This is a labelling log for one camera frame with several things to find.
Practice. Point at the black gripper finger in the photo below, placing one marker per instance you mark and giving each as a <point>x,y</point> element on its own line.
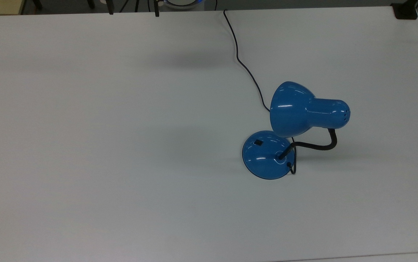
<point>156,9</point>
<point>110,7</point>

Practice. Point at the blue desk lamp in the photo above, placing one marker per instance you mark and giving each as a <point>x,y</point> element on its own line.
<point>289,112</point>

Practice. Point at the white robot base blue light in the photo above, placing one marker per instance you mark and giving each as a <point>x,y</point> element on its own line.
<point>180,3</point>

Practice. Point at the black tripod leg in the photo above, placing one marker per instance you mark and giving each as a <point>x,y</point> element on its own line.
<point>137,5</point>

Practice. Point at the black chair leg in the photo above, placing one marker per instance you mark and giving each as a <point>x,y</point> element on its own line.
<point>90,3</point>
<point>37,4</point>

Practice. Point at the black table clamp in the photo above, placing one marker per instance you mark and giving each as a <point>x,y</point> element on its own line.
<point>405,11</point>

